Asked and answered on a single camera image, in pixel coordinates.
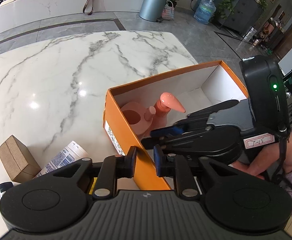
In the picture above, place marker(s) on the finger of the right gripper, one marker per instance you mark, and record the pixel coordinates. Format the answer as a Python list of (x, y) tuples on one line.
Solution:
[(162, 136), (206, 112)]

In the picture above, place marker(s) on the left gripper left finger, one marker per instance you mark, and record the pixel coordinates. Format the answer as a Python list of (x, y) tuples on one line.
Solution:
[(113, 168)]

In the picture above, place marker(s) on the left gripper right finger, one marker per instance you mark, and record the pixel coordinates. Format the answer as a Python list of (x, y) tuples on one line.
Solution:
[(176, 166)]

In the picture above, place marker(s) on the white hand cream tube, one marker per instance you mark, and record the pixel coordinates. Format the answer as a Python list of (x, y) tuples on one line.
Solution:
[(71, 153)]

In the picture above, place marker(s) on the dark blue cylindrical bottle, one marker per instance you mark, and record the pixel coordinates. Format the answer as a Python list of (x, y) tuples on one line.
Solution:
[(4, 187)]

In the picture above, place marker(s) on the person's right hand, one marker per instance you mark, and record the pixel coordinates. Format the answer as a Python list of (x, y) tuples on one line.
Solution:
[(269, 155)]

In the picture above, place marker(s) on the pink plastic jug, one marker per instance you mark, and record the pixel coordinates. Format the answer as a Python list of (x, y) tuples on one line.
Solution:
[(138, 117)]

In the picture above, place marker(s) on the orange cardboard shoe box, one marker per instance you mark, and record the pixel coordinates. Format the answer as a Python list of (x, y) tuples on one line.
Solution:
[(196, 87)]

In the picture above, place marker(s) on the pink pump bottle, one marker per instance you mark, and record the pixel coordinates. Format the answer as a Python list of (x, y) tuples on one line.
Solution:
[(163, 106)]

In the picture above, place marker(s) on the brown cardboard small box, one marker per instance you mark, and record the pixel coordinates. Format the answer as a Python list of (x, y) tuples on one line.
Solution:
[(17, 160)]

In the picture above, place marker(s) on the blue water jug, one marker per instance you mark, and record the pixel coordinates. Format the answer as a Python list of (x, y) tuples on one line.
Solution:
[(205, 11)]

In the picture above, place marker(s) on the woven small basket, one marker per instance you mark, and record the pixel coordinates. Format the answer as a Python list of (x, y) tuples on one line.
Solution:
[(168, 12)]

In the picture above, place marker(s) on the dark grey cabinet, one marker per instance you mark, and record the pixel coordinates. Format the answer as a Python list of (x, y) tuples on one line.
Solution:
[(245, 14)]

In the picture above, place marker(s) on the grey metal trash bin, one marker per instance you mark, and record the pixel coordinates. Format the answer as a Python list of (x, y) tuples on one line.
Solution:
[(151, 10)]

